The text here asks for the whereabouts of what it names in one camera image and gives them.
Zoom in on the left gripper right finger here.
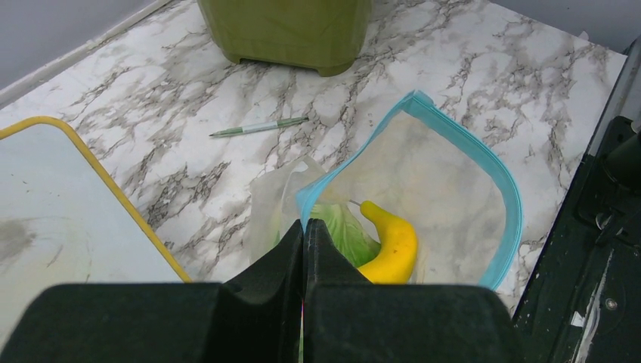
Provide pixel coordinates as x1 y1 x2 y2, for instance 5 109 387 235
302 219 525 362

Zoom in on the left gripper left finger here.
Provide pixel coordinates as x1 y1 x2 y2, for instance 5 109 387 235
1 222 304 362

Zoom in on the yellow banana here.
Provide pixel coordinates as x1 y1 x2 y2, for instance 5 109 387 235
358 200 419 284

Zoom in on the green lettuce leaf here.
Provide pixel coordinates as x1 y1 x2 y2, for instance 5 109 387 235
272 203 382 269

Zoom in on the clear zip top bag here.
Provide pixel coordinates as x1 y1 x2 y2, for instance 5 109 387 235
244 91 523 289

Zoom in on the green white pen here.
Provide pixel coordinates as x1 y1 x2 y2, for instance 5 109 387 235
209 116 309 138

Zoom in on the olive green plastic bin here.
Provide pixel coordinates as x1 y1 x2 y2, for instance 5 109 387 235
198 0 373 77

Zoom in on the small whiteboard yellow frame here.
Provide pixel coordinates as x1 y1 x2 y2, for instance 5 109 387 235
1 116 189 341

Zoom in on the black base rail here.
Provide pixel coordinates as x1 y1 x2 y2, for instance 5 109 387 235
512 41 640 362

